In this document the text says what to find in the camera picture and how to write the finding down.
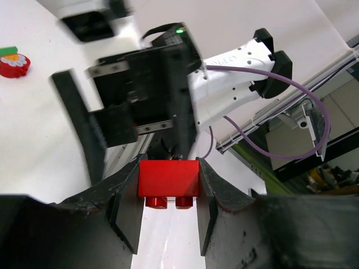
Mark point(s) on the red flower lego with green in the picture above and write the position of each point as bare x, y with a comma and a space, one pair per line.
13, 64

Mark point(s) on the red teal lego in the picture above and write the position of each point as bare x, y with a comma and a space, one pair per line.
161, 181

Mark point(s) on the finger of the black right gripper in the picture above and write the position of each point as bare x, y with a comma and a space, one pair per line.
116, 125
85, 125

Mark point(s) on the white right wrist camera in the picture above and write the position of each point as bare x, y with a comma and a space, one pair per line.
90, 21

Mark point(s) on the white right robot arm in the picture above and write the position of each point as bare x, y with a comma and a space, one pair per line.
225, 82

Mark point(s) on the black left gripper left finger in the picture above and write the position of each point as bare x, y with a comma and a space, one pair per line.
96, 228

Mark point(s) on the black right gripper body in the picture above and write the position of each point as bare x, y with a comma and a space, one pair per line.
154, 83

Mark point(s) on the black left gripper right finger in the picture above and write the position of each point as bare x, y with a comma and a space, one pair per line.
274, 231

